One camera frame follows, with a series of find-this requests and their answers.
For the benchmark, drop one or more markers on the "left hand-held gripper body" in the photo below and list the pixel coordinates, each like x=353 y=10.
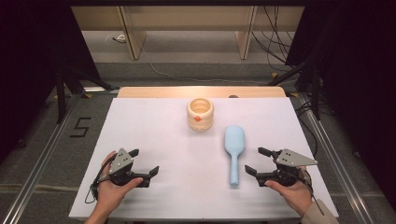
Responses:
x=120 y=163

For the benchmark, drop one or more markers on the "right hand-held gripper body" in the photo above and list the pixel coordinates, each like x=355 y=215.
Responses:
x=288 y=174

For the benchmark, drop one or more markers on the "light blue hairbrush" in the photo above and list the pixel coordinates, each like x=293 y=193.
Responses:
x=234 y=143

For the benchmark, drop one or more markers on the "cream ribbed cup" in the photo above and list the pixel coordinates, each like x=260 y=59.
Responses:
x=200 y=119

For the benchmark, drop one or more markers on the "person's right hand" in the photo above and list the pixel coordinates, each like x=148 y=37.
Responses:
x=295 y=196

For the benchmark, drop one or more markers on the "person's left hand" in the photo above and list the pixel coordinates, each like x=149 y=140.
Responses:
x=109 y=193

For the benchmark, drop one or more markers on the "white board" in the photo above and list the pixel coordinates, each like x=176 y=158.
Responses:
x=174 y=199

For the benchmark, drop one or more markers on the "wooden table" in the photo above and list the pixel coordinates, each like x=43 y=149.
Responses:
x=155 y=92

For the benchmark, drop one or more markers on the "black metal stand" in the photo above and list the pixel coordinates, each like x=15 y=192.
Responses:
x=61 y=99
x=316 y=99

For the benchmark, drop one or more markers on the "floor socket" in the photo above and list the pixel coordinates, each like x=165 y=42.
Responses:
x=120 y=38

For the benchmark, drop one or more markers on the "black curtain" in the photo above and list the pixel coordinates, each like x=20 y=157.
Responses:
x=358 y=77
x=31 y=62

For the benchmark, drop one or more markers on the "beige wooden desk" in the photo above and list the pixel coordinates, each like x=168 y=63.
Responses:
x=186 y=18

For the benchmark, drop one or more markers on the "aluminium floor rail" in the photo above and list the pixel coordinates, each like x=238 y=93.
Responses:
x=339 y=165
x=40 y=168

